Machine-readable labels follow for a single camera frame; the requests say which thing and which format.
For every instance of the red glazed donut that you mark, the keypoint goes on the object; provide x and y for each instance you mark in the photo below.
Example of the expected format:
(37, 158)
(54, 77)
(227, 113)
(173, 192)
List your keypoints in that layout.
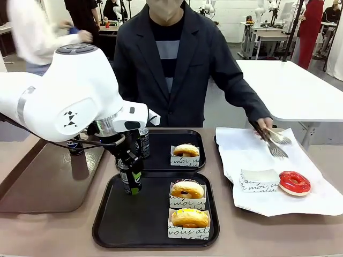
(286, 184)

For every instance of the black can green logo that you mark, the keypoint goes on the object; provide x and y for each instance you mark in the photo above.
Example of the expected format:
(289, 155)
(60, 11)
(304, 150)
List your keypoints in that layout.
(128, 183)

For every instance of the black can white print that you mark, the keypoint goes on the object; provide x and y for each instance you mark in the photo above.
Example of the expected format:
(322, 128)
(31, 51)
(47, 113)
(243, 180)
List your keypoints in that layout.
(144, 144)

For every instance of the person's left hand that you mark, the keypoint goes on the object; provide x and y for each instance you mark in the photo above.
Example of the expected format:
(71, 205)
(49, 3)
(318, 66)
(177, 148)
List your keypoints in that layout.
(264, 125)

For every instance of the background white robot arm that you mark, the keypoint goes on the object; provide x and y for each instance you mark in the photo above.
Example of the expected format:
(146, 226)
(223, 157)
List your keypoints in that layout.
(259, 13)
(210, 8)

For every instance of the background workbench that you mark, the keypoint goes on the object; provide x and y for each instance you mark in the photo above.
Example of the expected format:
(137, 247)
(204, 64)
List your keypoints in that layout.
(268, 34)

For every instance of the black plastic serving tray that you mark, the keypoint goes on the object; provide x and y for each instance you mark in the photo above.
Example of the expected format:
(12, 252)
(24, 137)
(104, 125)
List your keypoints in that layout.
(139, 219)
(160, 144)

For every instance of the white paper sheet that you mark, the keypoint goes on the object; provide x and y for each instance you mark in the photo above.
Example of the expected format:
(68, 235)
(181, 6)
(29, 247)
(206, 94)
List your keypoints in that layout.
(254, 155)

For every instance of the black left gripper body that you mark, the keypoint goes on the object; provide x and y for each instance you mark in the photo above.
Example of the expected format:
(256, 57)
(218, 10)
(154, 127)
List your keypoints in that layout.
(124, 144)

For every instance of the plain glazed donut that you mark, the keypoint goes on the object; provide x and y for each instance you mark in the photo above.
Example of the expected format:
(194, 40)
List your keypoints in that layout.
(193, 150)

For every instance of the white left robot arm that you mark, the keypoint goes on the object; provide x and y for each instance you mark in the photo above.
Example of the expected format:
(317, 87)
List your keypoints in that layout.
(67, 88)

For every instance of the seated person dark clothes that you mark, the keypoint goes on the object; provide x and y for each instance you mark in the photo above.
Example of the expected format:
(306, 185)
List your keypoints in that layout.
(332, 16)

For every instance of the yellow sprinkled donut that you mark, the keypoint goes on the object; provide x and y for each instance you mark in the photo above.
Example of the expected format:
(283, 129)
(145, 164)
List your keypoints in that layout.
(187, 220)

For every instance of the white paper box black lettering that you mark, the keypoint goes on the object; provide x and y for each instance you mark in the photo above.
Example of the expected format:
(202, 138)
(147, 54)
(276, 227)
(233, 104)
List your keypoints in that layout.
(257, 187)

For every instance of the person in dark blazer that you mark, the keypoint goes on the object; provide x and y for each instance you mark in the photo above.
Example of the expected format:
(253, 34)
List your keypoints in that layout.
(139, 67)

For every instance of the silver metal tongs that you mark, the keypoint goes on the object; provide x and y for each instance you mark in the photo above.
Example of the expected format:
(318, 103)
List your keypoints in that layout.
(277, 152)

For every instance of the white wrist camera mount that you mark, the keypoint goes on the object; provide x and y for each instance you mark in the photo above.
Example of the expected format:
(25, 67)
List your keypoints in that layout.
(134, 112)

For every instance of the person's left forearm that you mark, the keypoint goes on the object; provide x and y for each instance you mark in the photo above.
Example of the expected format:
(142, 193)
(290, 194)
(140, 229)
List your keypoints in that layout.
(252, 104)

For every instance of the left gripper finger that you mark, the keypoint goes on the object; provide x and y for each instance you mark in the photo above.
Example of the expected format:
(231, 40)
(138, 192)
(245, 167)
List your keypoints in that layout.
(137, 166)
(120, 161)

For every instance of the black Pepsi can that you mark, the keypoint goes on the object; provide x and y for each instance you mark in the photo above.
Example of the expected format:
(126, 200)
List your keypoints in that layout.
(75, 147)

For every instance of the white table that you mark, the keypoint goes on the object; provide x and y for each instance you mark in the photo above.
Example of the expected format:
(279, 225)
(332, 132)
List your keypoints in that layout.
(294, 88)

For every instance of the black stand pole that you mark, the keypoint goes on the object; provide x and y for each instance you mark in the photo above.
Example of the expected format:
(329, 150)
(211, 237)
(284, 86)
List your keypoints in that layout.
(294, 32)

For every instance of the person in red apron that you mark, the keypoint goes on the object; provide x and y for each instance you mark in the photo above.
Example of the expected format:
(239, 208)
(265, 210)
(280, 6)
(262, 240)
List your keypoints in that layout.
(311, 32)

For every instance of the person in white top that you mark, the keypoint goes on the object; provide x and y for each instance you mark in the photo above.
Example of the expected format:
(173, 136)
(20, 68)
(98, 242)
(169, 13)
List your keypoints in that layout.
(34, 34)

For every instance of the person in black clothes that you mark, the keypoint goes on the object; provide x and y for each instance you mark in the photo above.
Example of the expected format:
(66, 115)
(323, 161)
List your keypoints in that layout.
(83, 16)

